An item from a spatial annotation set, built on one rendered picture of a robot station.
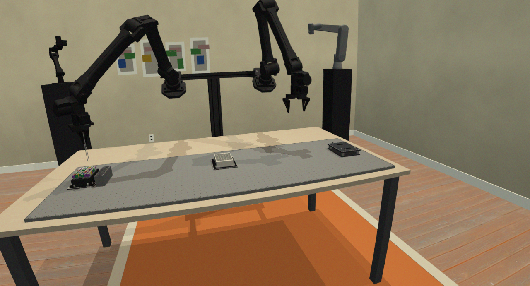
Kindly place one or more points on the cream grid rack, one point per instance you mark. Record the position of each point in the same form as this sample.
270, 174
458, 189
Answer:
223, 159

